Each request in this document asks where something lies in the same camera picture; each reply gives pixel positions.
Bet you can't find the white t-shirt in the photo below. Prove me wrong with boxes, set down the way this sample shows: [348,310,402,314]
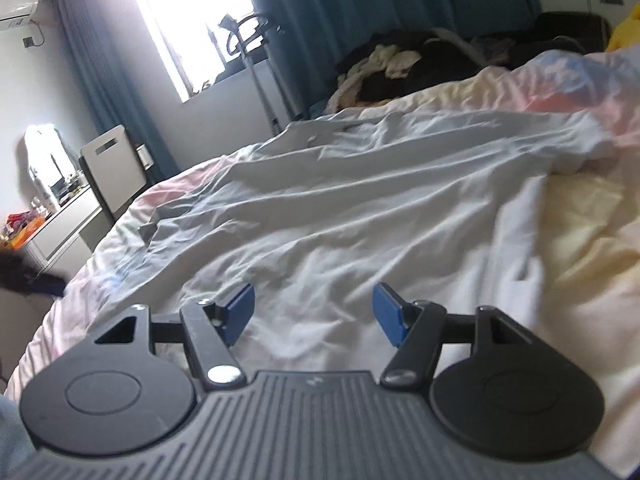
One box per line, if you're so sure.
[92,110,613,372]

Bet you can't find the white folding chair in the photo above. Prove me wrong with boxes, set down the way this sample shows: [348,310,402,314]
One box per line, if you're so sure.
[79,125,151,224]

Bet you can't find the pile of clothes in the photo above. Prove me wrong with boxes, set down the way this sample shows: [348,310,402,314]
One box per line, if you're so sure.
[324,27,511,114]

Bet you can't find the white desk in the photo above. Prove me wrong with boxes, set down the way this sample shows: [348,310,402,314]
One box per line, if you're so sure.
[18,188,112,281]

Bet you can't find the items on desk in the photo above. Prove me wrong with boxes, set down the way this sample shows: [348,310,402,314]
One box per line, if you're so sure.
[1,122,88,252]

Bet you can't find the pastel tie-dye bed sheet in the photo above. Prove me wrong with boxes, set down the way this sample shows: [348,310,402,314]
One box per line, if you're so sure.
[6,49,639,475]

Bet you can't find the left teal curtain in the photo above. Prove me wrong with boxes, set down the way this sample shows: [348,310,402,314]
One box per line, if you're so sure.
[52,0,179,181]

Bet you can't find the teal curtain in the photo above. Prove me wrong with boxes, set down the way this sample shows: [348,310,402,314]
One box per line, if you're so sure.
[252,0,541,114]
[52,0,179,181]

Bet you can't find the white air conditioner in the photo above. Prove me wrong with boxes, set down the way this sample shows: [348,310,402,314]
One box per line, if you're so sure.
[0,0,39,32]

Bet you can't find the black open suitcase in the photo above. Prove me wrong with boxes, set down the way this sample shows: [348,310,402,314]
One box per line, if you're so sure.
[471,11,613,70]

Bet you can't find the yellow plush toy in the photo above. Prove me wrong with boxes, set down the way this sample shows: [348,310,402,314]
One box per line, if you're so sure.
[606,2,640,52]

